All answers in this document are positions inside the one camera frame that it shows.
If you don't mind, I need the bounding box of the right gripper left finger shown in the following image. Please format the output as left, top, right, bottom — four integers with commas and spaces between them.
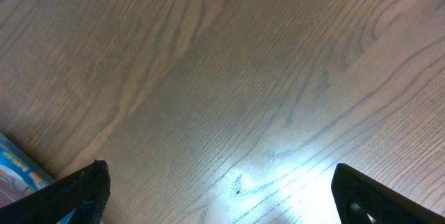
1, 160, 111, 224

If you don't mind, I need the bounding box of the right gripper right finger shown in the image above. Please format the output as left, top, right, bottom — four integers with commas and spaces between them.
331, 163, 444, 224

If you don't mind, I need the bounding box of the blue Kool Fever box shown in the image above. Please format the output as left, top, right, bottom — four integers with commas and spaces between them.
1, 134, 56, 220

